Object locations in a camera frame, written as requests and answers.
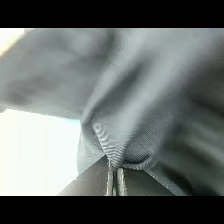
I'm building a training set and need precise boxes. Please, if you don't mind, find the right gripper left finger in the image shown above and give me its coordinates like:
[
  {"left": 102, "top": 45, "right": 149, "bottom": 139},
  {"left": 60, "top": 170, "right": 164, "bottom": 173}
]
[{"left": 57, "top": 155, "right": 115, "bottom": 197}]

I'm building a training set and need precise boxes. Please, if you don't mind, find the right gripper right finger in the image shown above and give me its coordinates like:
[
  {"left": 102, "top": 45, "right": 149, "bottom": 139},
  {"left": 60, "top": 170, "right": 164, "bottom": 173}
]
[{"left": 116, "top": 166, "right": 176, "bottom": 197}]

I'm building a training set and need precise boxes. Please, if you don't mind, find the black T-shirt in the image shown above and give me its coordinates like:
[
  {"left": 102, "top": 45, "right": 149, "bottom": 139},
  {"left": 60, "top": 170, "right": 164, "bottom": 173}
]
[{"left": 0, "top": 27, "right": 224, "bottom": 197}]

